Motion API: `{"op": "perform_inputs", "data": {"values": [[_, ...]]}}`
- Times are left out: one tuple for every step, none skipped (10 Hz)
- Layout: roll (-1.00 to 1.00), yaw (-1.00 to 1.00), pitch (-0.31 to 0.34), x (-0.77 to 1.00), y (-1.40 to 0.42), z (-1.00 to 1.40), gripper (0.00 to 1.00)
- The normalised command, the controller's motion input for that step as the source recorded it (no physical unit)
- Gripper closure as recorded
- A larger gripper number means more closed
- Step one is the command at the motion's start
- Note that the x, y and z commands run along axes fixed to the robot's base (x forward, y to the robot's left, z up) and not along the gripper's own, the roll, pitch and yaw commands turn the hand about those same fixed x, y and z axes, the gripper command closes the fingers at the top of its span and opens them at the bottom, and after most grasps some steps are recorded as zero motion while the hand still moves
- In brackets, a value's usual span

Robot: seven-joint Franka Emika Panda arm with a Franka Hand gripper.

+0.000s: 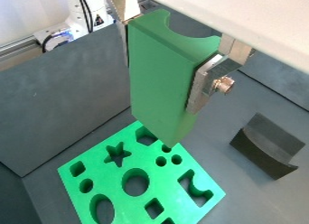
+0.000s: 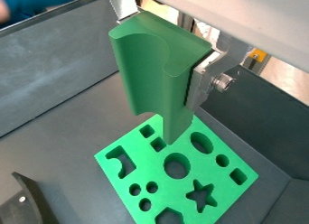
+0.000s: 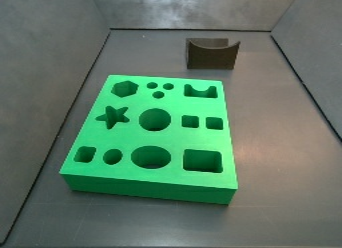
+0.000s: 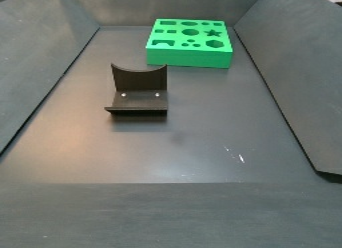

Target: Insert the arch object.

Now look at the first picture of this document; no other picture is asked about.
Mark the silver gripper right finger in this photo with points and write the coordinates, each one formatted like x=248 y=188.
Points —
x=212 y=77

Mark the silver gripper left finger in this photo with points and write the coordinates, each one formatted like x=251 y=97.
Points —
x=125 y=10

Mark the green arch block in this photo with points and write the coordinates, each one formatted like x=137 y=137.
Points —
x=164 y=61

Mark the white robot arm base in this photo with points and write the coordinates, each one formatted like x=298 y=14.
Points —
x=88 y=17

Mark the black curved holder stand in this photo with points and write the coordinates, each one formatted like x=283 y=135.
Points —
x=268 y=146

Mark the green shape sorter board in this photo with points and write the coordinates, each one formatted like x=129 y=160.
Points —
x=133 y=181

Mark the aluminium frame rail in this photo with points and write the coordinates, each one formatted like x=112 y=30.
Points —
x=14 y=48

